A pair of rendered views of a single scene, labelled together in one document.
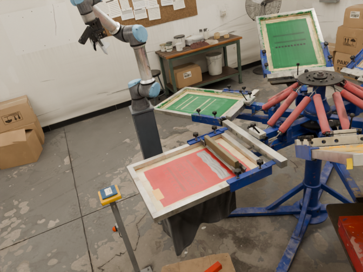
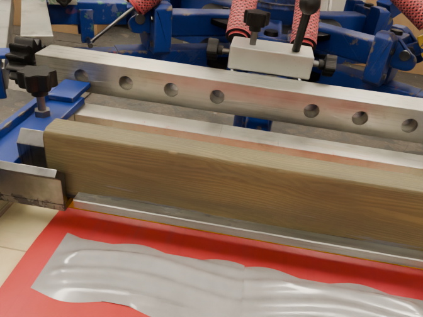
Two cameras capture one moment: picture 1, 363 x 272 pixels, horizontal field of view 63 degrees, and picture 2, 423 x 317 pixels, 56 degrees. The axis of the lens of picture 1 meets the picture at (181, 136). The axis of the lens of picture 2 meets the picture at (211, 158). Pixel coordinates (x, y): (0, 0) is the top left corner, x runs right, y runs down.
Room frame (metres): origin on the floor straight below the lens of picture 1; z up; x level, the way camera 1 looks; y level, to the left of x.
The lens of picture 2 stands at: (1.57, 0.06, 1.24)
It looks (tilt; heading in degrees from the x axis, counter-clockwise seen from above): 32 degrees down; 294
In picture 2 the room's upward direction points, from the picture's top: 7 degrees clockwise
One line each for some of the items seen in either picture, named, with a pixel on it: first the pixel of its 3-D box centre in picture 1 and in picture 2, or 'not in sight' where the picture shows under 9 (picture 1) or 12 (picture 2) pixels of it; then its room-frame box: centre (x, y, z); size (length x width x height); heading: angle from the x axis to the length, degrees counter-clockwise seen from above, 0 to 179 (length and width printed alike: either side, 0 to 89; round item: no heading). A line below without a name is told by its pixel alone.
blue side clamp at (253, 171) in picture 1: (249, 176); not in sight; (1.40, -0.36, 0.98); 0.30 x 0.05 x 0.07; 109
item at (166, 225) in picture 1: (160, 212); not in sight; (1.49, 0.23, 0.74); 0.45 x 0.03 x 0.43; 19
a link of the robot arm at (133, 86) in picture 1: (136, 88); not in sight; (2.25, 0.28, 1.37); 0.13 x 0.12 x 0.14; 53
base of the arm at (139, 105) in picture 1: (139, 101); not in sight; (2.25, 0.29, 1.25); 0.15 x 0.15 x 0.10
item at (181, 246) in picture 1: (206, 216); not in sight; (1.37, -0.06, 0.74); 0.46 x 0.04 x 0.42; 109
